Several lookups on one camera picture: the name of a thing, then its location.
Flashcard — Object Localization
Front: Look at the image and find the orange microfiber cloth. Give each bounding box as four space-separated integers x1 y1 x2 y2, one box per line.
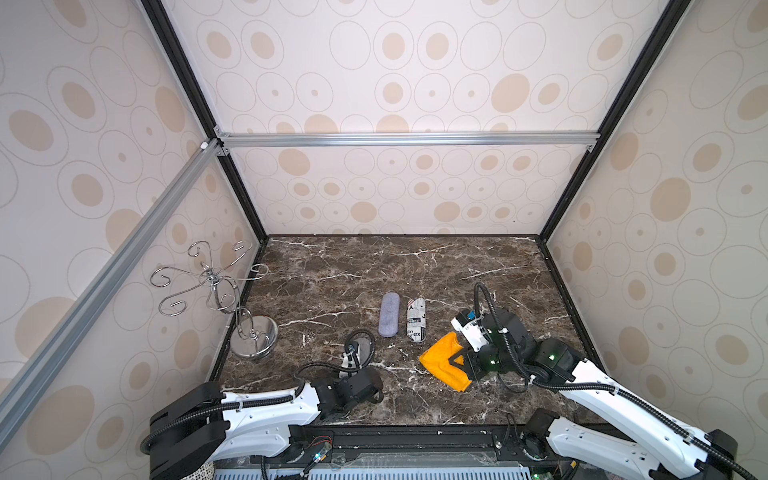
419 332 472 392

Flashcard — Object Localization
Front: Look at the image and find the newspaper print eyeglass case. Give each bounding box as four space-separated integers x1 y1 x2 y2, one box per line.
406 298 426 343

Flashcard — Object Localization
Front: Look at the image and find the lavender fabric eyeglass case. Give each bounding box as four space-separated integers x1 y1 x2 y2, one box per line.
378 292 400 338

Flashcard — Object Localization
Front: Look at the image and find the dark grey eyeglass case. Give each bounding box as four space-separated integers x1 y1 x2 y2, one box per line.
344 335 375 368

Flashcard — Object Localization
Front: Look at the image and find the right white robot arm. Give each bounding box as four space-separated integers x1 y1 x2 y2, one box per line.
449 309 751 479

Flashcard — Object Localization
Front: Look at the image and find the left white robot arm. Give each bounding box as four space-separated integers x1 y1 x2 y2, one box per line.
140 366 384 479

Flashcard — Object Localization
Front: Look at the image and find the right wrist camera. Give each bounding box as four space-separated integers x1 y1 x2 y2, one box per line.
451 309 491 353

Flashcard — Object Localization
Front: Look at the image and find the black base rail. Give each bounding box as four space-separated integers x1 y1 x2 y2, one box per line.
203 423 613 480

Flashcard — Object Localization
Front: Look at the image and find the chrome wire cup stand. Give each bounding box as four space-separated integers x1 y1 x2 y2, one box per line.
149 240 279 360

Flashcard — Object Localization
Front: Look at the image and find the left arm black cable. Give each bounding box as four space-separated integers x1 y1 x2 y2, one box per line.
140 328 378 454

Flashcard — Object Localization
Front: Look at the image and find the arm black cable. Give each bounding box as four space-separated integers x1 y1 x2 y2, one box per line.
472 281 757 480
140 328 378 454

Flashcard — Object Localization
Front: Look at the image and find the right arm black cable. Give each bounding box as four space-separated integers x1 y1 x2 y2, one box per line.
472 281 757 480

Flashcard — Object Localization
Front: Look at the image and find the silver horizontal frame bar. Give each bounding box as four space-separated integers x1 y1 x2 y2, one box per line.
220 130 600 149

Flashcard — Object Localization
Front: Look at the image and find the silver diagonal frame bar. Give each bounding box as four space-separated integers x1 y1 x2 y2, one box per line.
1 138 222 448

